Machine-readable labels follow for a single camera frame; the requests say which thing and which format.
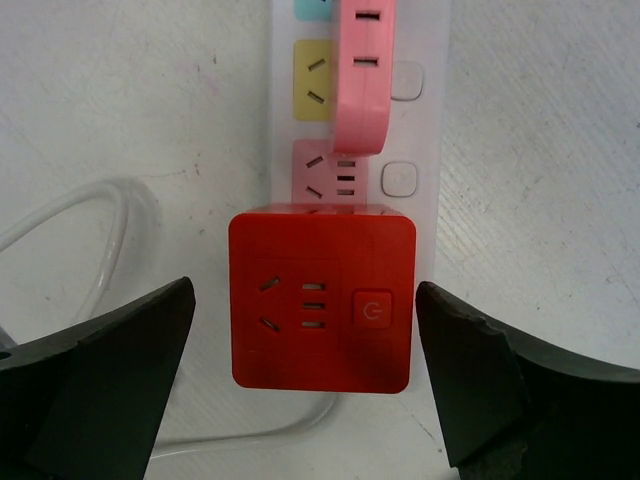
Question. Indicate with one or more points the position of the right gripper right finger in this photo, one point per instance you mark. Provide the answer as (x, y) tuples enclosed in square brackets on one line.
[(513, 406)]

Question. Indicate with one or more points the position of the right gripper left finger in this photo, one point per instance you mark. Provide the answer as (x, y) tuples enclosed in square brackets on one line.
[(87, 402)]

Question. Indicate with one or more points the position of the red cube socket adapter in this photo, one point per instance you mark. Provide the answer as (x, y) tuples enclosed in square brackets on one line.
[(322, 298)]

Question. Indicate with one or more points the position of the white multicolour power strip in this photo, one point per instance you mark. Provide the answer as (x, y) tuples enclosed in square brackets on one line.
[(308, 77)]

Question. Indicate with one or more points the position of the pink plug adapter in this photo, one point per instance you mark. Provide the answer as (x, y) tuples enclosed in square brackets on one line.
[(363, 35)]

